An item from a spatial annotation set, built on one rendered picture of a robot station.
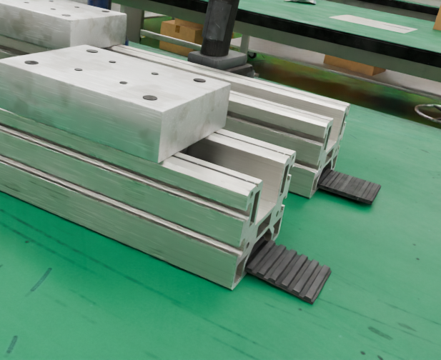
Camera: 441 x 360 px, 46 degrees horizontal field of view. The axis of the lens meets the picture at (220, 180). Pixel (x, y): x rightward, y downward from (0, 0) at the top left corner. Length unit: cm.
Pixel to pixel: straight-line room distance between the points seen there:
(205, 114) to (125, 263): 13
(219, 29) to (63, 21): 25
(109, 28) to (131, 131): 35
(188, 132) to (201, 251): 9
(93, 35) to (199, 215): 37
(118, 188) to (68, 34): 29
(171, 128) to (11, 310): 16
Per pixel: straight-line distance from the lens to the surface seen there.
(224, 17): 81
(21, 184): 49
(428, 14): 373
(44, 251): 43
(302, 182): 55
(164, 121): 36
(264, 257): 43
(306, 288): 41
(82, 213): 45
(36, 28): 69
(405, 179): 67
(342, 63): 410
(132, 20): 329
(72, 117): 41
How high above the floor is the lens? 102
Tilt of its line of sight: 26 degrees down
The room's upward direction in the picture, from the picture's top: 9 degrees clockwise
